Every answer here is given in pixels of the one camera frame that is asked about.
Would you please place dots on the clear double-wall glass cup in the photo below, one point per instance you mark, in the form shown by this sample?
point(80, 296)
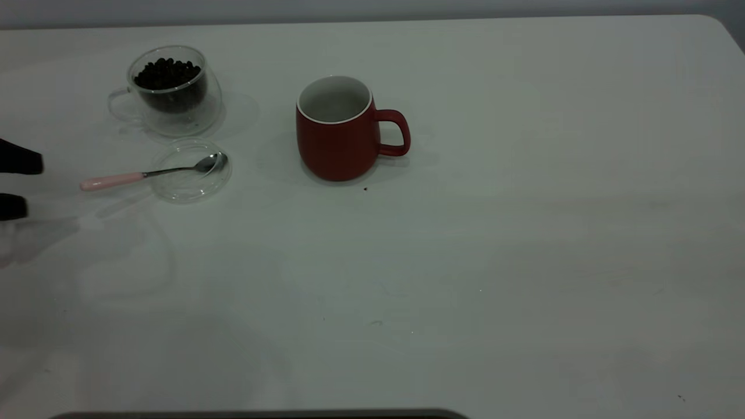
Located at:
point(204, 110)

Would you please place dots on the red ceramic mug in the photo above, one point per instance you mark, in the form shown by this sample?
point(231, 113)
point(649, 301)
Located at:
point(334, 148)

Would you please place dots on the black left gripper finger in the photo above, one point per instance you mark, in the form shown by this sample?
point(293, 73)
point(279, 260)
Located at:
point(17, 160)
point(11, 207)

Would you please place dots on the clear glass saucer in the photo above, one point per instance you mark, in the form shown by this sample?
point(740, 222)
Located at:
point(192, 186)

